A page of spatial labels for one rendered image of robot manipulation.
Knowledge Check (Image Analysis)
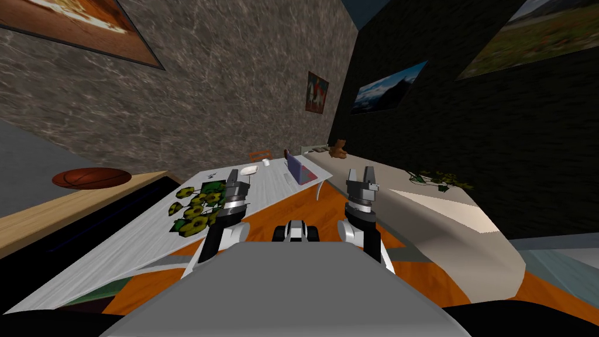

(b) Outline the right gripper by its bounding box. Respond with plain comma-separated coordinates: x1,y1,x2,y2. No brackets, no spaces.
346,166,380,208

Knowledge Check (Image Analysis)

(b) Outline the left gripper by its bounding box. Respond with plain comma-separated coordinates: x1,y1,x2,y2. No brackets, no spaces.
225,168,252,208

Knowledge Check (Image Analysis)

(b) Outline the brown teddy bear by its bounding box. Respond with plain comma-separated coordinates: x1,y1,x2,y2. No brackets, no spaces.
328,138,349,160

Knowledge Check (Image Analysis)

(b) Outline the yellow flower plant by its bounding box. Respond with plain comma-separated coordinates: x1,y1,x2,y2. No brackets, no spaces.
168,180,230,239

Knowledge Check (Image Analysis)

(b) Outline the purple laptop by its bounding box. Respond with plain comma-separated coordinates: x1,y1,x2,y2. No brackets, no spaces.
285,150,319,187

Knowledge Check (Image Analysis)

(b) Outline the green trailing plant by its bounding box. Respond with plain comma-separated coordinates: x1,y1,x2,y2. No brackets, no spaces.
406,168,474,194

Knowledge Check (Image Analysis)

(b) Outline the beige sofa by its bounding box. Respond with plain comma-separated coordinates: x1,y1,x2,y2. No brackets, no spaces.
301,144,528,306

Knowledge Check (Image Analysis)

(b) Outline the white table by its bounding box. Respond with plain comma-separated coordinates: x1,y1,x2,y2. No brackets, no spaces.
4,156,334,314

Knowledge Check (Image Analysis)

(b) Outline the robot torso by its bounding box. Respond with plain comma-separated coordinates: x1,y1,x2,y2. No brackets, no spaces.
100,219,471,337

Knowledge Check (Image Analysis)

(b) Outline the brown basketball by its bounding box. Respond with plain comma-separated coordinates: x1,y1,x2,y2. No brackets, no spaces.
51,167,133,191

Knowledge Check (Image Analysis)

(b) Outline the blue mountain wall picture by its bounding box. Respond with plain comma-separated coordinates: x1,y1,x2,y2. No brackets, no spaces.
349,59,429,116

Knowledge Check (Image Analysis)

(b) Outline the small red wall picture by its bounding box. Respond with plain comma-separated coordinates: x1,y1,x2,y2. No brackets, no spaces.
304,70,331,115

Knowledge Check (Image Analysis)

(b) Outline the orange wall picture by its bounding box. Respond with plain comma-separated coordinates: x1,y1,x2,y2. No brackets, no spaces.
0,0,166,71

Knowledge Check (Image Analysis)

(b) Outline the green landscape wall picture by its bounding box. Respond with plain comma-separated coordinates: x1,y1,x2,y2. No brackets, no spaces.
455,0,599,81

